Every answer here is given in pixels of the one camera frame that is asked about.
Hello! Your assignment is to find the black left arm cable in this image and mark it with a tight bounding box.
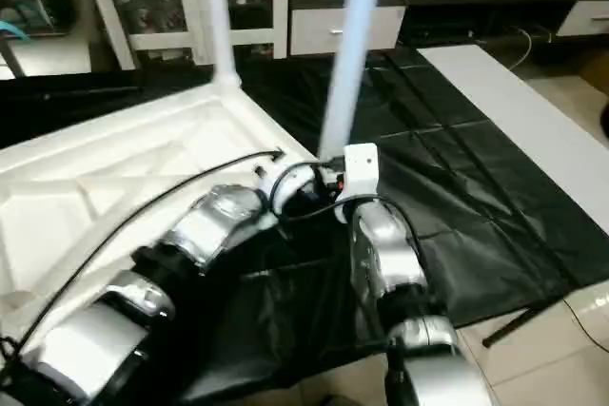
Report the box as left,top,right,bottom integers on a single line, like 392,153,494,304
0,147,286,369

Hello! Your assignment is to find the white drawer unit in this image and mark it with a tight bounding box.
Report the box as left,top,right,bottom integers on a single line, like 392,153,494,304
287,5,408,57

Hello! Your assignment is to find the black work mat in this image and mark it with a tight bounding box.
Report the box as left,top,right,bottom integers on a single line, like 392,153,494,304
0,45,609,397

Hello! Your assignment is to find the white low cabinet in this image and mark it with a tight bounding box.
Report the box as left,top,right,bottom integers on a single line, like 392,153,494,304
556,0,609,38

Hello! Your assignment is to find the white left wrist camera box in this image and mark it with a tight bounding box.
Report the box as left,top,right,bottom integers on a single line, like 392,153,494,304
249,163,302,228

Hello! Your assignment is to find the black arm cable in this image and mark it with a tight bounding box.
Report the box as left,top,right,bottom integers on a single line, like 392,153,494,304
0,147,286,369
268,161,424,264

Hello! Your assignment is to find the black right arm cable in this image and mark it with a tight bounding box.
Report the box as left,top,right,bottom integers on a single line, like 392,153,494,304
268,161,424,264

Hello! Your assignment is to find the white plastic table top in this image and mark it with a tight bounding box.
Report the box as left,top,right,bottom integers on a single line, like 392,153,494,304
0,83,324,331

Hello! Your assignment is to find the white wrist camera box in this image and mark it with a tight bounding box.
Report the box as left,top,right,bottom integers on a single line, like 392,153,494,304
339,143,382,205
249,163,302,228

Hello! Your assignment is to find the white plastic table leg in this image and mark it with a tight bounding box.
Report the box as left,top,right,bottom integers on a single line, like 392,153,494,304
200,0,241,89
318,0,389,160

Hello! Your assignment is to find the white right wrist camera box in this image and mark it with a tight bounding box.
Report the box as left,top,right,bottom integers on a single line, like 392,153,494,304
339,143,382,205

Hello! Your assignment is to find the black tripod leg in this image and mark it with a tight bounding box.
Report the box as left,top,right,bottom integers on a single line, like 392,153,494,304
481,298,572,350

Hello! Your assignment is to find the teal stand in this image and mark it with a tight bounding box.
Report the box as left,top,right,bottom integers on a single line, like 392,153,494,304
0,16,43,46

